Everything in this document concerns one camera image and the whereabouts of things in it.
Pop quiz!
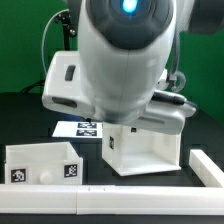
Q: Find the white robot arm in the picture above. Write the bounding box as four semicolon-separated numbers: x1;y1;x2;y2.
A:
42;0;224;134

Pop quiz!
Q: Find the white right fence rail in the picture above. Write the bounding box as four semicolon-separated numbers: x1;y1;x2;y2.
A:
189;149;224;189

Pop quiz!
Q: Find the white cable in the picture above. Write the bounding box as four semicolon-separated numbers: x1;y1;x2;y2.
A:
40;8;71;76

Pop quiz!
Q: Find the white drawer housing box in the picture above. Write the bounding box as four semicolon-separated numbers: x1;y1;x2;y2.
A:
102;123;181;176

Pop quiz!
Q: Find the black camera on stand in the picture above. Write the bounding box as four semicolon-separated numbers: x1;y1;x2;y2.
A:
54;10;77;51

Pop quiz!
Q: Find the black cable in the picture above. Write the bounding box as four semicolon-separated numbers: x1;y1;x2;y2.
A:
19;81;46;94

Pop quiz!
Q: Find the white drawer with knob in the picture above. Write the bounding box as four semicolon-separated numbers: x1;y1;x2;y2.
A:
5;142;83;185

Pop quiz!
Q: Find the white front fence rail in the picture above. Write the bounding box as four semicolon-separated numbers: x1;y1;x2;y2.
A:
0;184;224;216

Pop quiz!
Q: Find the white fence rail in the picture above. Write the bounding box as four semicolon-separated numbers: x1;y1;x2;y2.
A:
189;149;224;189
0;184;224;216

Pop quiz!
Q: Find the white paper with markers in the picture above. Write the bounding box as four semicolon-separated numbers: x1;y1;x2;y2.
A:
52;121;102;138

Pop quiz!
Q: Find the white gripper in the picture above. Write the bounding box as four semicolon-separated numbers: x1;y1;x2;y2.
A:
41;50;198;136

